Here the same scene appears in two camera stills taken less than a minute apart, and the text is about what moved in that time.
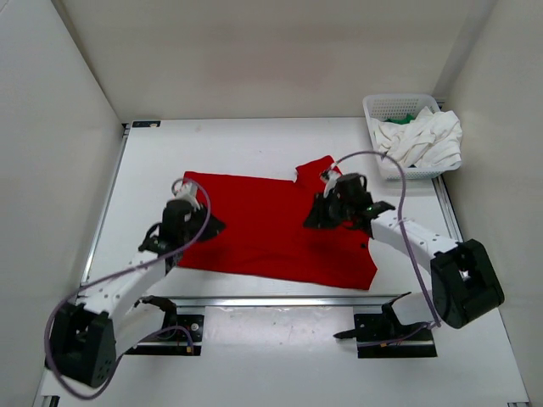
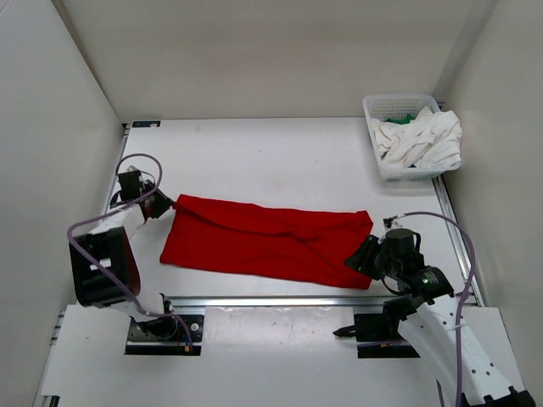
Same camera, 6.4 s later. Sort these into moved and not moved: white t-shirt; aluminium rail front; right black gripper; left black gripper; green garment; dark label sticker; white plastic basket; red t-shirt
Moved: red t-shirt; right black gripper; left black gripper
Not moved: white t-shirt; green garment; dark label sticker; white plastic basket; aluminium rail front
